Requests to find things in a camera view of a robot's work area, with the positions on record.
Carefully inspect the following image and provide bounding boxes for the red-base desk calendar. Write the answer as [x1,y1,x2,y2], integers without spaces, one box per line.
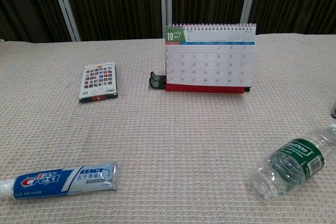
[164,22,257,94]

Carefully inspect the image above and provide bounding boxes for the clear green-label water bottle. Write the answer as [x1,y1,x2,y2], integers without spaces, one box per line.
[248,123,336,200]

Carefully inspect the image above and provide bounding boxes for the black binder clips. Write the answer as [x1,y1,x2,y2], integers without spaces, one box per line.
[148,71,167,90]

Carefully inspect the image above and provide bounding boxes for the beige woven tablecloth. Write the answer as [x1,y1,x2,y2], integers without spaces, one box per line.
[0,33,336,224]

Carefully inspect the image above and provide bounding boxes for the playing card box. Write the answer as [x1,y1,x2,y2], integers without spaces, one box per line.
[78,62,119,104]

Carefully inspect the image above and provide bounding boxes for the dark brown curtain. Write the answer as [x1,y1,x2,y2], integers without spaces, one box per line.
[0,0,336,43]

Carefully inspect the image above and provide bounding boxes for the blue Crest toothpaste tube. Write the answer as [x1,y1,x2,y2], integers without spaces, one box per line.
[0,161,119,201]

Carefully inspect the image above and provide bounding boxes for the upright white frame post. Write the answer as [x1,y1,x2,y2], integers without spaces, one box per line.
[159,0,173,39]

